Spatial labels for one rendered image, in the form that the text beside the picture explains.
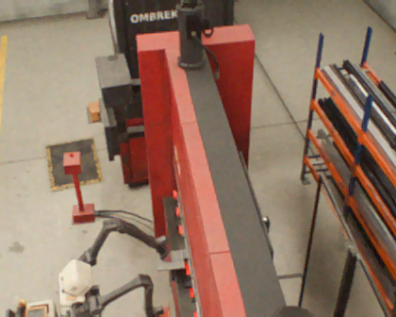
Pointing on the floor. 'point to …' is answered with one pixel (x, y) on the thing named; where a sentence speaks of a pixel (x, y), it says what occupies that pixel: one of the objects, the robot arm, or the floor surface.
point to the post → (346, 282)
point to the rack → (357, 171)
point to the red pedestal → (81, 214)
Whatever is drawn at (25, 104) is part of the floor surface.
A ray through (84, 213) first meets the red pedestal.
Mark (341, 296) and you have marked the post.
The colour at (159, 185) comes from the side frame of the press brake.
